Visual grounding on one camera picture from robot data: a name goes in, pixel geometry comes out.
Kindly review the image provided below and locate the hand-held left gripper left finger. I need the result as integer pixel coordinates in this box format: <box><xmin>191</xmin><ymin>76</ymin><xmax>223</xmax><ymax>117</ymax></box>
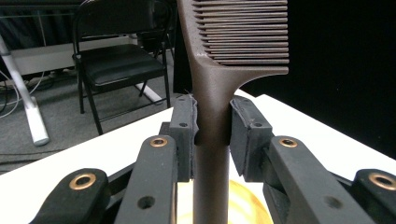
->
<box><xmin>160</xmin><ymin>94</ymin><xmax>200</xmax><ymax>183</ymax></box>

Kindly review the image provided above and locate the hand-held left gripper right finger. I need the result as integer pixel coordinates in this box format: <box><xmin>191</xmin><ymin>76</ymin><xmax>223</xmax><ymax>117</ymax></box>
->
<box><xmin>229</xmin><ymin>94</ymin><xmax>276</xmax><ymax>183</ymax></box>

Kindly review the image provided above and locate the dark brown comb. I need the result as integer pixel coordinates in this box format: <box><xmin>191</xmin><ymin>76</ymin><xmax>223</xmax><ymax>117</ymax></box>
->
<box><xmin>176</xmin><ymin>0</ymin><xmax>290</xmax><ymax>224</ymax></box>

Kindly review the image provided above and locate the cream ribbed holder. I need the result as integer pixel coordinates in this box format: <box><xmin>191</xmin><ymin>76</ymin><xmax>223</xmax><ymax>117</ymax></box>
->
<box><xmin>177</xmin><ymin>179</ymin><xmax>275</xmax><ymax>224</ymax></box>

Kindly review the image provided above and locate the white floor bar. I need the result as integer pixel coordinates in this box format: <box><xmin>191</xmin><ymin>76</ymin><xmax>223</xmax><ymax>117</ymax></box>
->
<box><xmin>134</xmin><ymin>81</ymin><xmax>165</xmax><ymax>105</ymax></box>

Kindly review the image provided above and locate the black folding chair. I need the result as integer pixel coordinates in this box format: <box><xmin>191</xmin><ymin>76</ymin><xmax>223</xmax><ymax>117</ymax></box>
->
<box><xmin>72</xmin><ymin>0</ymin><xmax>173</xmax><ymax>136</ymax></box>

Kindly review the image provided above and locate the black curtain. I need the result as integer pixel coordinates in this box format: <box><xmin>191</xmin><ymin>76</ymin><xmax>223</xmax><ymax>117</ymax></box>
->
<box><xmin>235</xmin><ymin>0</ymin><xmax>396</xmax><ymax>161</ymax></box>

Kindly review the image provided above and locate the white low platform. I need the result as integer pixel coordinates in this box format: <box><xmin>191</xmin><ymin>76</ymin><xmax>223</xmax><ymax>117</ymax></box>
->
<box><xmin>10</xmin><ymin>35</ymin><xmax>139</xmax><ymax>77</ymax></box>

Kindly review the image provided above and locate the white stand leg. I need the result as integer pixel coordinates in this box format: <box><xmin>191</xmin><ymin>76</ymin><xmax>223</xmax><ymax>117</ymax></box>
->
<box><xmin>0</xmin><ymin>33</ymin><xmax>51</xmax><ymax>147</ymax></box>

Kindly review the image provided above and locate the black cable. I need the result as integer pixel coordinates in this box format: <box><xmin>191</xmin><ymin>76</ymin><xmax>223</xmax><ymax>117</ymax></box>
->
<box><xmin>0</xmin><ymin>148</ymin><xmax>64</xmax><ymax>158</ymax></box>

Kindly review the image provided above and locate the white cable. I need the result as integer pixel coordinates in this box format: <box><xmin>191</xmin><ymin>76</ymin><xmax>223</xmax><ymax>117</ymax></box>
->
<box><xmin>0</xmin><ymin>69</ymin><xmax>47</xmax><ymax>119</ymax></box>

